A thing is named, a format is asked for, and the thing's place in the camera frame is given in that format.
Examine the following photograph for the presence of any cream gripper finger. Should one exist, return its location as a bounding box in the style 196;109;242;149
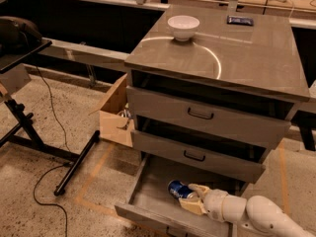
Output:
179;197;206;215
189;184;210;199

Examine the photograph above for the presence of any blue pepsi can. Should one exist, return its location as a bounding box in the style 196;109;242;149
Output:
168;180;198;199

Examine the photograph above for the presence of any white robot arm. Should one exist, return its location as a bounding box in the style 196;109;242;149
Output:
179;184;315;237

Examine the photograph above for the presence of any grey middle drawer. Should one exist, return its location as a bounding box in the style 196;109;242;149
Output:
131;130;265;183

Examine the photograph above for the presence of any grey drawer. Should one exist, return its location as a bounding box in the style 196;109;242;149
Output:
125;85;292;150
131;130;265;183
115;154;236;237

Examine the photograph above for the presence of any grey bottom drawer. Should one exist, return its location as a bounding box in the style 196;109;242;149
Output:
115;154;236;237

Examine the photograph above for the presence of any grey top drawer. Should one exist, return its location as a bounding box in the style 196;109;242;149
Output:
125;85;292;150

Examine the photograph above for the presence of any grey metal drawer cabinet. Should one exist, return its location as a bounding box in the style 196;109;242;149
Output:
123;4;311;196

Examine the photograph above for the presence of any brown cardboard box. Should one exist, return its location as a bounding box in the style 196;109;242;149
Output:
91;75;134;147

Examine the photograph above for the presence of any white ceramic bowl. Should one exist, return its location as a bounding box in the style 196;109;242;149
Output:
167;15;199;41

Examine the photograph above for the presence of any dark blue snack packet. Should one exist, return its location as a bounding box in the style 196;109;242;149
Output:
226;16;254;27

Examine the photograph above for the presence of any black metal stand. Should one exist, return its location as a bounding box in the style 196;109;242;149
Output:
0;40;100;197

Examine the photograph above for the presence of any dark round device on stand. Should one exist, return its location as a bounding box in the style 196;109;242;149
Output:
0;16;42;54

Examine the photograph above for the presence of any black floor cable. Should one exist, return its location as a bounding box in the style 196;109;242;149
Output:
33;66;72;237

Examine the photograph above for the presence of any grey metal rail bench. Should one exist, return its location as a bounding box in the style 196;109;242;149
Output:
40;39;128;72

